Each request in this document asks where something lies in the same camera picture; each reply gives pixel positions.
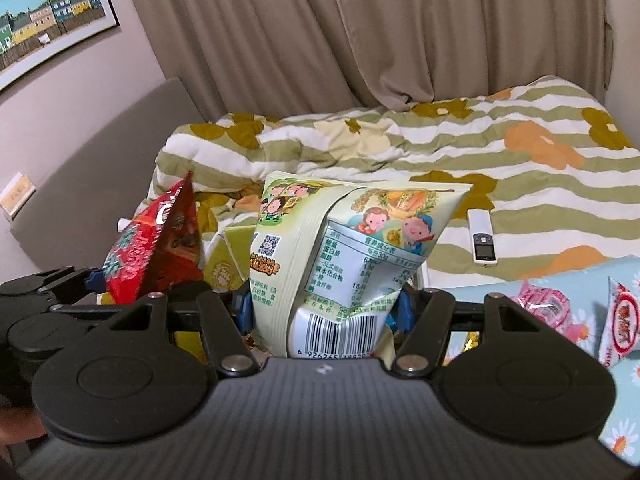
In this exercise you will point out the red snack bag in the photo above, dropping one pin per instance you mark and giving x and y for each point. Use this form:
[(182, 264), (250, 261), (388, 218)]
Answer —
[(150, 250)]

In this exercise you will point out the beige curtain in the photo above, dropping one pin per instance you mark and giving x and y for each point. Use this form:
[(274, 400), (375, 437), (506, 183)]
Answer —
[(350, 25)]

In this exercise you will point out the grey bed headboard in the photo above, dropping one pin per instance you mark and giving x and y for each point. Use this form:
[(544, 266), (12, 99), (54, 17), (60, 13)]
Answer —
[(100, 185)]

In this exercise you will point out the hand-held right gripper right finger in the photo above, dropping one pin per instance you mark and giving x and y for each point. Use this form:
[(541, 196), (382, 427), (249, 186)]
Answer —
[(403, 312)]

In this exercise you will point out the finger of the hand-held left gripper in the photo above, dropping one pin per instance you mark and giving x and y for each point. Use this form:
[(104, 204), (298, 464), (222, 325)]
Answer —
[(92, 278), (85, 311)]

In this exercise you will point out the white remote control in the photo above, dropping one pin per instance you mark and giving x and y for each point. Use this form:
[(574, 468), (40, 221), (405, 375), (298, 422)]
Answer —
[(482, 240)]

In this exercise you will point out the pale green snack bag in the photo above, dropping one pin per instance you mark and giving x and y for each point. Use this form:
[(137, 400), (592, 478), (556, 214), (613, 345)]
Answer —
[(350, 260)]

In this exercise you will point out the framed wall picture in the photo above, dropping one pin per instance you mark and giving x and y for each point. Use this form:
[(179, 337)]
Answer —
[(45, 20)]

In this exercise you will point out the person's left hand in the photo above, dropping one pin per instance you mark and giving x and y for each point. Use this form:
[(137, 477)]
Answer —
[(17, 422)]

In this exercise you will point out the beige wall label plate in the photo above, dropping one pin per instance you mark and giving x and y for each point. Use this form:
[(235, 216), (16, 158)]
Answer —
[(17, 194)]

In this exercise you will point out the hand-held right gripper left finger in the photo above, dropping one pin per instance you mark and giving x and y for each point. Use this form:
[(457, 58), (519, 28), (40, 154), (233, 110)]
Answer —
[(244, 312)]

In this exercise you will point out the floral striped blanket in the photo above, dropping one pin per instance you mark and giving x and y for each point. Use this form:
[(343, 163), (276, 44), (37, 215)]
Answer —
[(500, 180)]

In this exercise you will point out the pile of snack packets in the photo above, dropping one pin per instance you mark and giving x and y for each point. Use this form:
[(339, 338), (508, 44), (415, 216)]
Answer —
[(545, 310)]

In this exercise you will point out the yellow-green cardboard box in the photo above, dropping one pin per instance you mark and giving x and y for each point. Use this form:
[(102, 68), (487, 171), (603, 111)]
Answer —
[(225, 265)]

